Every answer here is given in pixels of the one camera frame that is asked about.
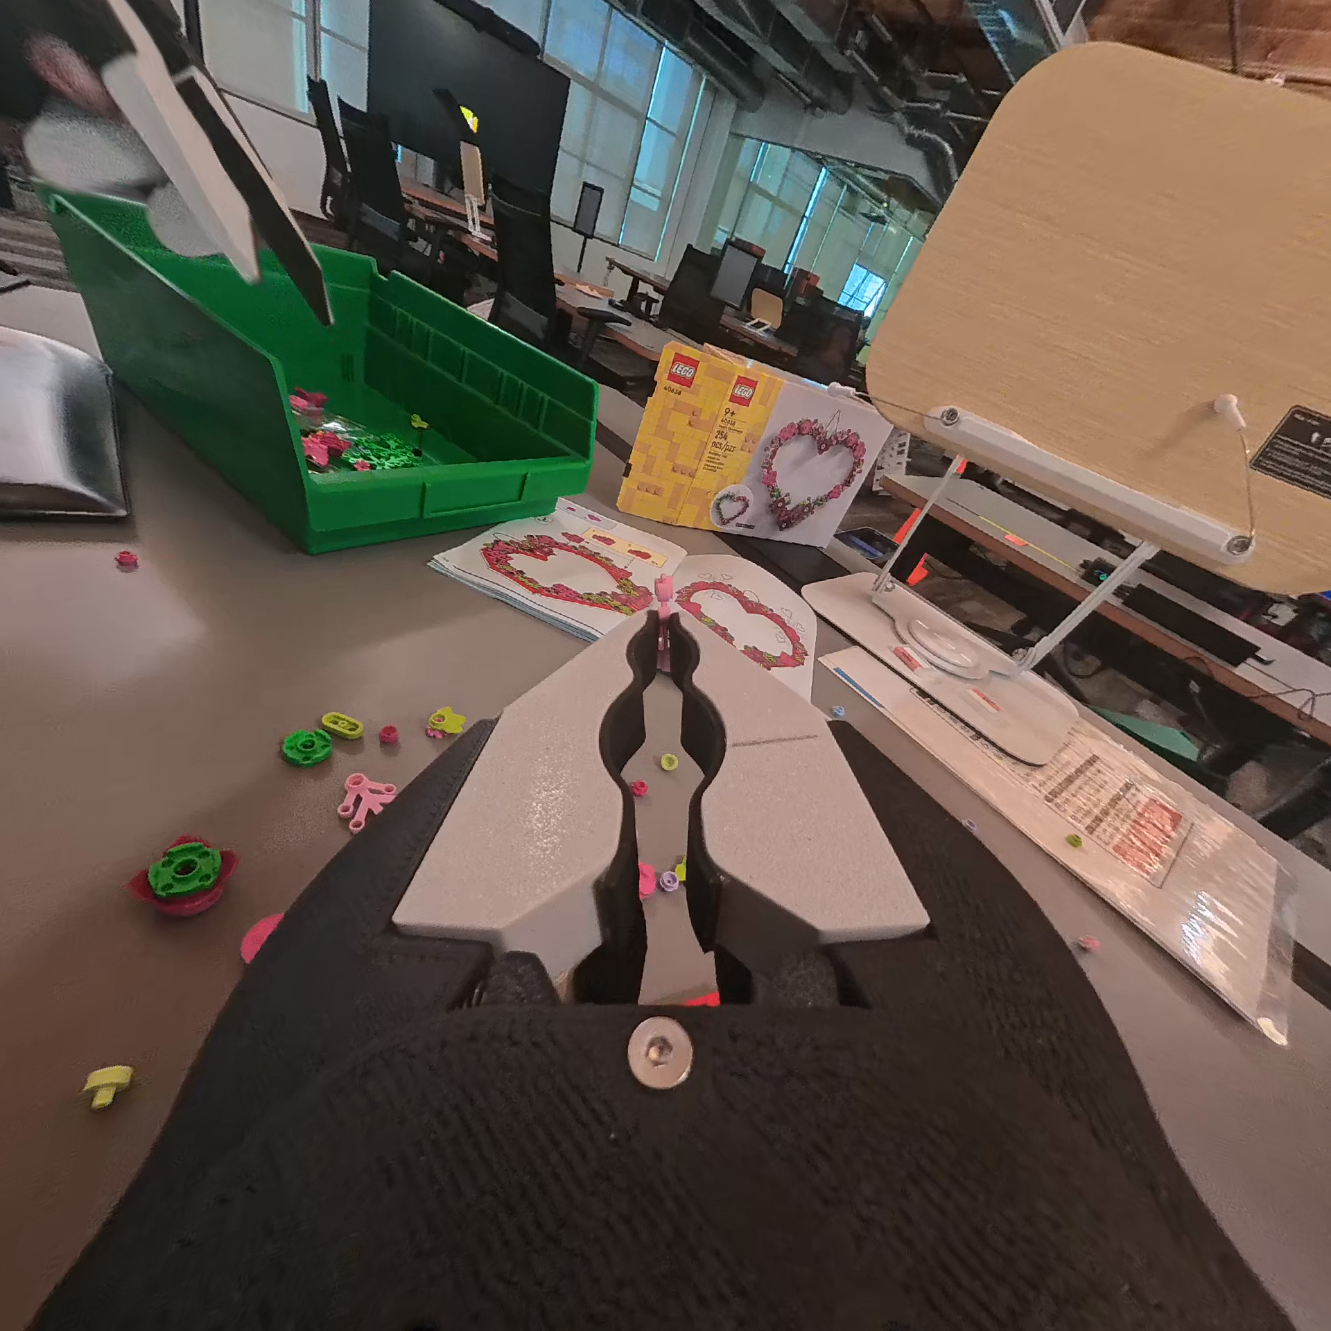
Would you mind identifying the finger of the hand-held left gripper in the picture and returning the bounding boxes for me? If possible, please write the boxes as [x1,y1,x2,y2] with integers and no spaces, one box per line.
[147,180,240,262]
[105,0,335,327]

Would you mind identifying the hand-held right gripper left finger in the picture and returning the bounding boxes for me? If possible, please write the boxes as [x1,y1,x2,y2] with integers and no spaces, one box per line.
[392,611,665,1005]

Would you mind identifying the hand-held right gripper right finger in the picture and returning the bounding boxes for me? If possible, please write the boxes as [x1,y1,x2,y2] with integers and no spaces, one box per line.
[669,612,932,1007]

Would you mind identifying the scattered small lego pieces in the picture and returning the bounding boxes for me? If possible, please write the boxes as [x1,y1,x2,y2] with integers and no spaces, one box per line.
[82,549,1105,1113]

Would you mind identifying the lego instruction booklet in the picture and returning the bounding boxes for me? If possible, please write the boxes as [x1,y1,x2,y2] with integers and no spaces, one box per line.
[429,498,820,701]

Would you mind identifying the heap of pink green lego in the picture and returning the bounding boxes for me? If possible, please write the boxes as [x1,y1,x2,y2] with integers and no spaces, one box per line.
[289,386,444,477]

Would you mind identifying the green and red lego flower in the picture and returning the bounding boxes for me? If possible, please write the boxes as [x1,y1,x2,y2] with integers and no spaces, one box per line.
[127,834,243,920]

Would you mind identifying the yellow lego box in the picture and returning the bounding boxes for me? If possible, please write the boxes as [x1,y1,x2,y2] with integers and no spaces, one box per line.
[617,341,899,550]

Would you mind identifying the person's left hand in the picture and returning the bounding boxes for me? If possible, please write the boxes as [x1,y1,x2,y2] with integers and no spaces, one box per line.
[29,34,116,113]

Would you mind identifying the green plastic parts bin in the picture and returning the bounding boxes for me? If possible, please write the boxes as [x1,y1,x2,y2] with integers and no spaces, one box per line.
[42,187,601,555]

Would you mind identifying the black office chair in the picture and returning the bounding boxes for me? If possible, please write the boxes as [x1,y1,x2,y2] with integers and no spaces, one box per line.
[335,96,410,278]
[487,178,633,360]

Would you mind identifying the shiny dark pouch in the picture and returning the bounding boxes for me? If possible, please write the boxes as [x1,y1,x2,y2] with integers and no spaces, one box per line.
[0,325,134,522]

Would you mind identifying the laminated instruction sheet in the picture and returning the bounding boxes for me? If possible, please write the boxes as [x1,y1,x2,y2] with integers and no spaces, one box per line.
[820,645,1298,1046]

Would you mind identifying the black computer monitor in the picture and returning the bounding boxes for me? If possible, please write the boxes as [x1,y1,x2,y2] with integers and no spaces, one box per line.
[706,238,763,314]

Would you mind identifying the wooden book stand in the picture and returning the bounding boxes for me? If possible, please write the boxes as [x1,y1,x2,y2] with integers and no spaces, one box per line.
[801,42,1331,767]

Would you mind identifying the large black wall screen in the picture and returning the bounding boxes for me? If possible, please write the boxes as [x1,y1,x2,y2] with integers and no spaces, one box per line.
[367,0,574,202]

